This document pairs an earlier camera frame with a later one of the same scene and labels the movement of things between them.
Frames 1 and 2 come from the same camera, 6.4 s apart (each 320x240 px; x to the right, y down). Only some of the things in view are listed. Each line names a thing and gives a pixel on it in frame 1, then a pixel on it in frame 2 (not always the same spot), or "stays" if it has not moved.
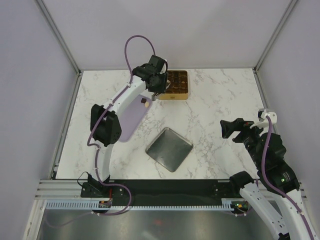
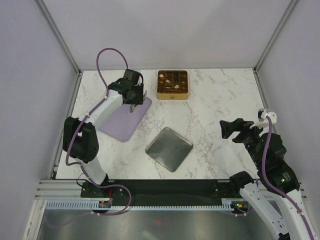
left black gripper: [161, 89] to [139, 100]
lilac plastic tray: [132, 116] stays
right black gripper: [227, 127] stays
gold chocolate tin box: [178, 89] stays
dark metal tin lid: [169, 149] stays
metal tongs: [153, 96] to [132, 106]
